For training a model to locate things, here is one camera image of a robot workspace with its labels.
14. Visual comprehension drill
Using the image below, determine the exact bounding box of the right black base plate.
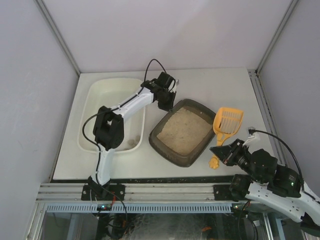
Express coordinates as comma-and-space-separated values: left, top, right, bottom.
213, 184, 241, 202

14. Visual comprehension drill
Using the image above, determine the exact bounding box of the yellow litter scoop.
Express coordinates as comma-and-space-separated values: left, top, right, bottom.
208, 106, 245, 171

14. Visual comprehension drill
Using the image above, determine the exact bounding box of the right aluminium side rail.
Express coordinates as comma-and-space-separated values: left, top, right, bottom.
248, 69, 296, 170

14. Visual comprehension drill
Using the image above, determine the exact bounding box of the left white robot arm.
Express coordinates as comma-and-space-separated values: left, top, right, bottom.
89, 76, 177, 186

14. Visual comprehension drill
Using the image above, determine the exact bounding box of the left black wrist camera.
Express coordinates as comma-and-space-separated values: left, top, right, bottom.
156, 72, 176, 91

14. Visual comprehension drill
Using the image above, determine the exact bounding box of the dark brown litter box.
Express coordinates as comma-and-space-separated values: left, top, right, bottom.
148, 98, 216, 168

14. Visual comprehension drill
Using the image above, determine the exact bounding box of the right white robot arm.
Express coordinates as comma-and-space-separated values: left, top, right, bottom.
210, 139, 320, 237

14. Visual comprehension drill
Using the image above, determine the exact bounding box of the aluminium frame post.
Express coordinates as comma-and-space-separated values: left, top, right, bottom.
255, 0, 300, 75
33, 0, 81, 77

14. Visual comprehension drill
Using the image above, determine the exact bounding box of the white plastic tray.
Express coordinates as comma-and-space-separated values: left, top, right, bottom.
77, 77, 146, 154

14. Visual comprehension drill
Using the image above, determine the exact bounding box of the right aluminium frame post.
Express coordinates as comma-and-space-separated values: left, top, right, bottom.
255, 0, 300, 75

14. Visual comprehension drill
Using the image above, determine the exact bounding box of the grey slotted cable duct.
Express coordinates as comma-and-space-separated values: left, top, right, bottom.
45, 203, 240, 214

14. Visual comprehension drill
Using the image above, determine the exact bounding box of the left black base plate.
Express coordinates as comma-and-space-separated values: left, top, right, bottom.
81, 184, 126, 201

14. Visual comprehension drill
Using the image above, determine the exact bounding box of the left aluminium frame post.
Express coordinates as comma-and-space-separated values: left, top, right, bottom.
33, 0, 81, 77

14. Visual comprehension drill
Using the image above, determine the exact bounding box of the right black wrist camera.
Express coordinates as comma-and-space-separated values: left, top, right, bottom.
250, 148, 278, 184

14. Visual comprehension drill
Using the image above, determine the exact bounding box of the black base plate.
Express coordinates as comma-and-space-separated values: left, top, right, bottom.
213, 184, 241, 202
81, 184, 126, 201

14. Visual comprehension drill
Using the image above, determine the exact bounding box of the aluminium front rail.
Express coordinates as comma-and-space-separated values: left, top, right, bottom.
36, 182, 231, 203

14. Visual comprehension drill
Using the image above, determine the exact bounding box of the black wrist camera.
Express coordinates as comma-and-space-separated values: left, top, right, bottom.
250, 148, 278, 184
156, 72, 176, 91

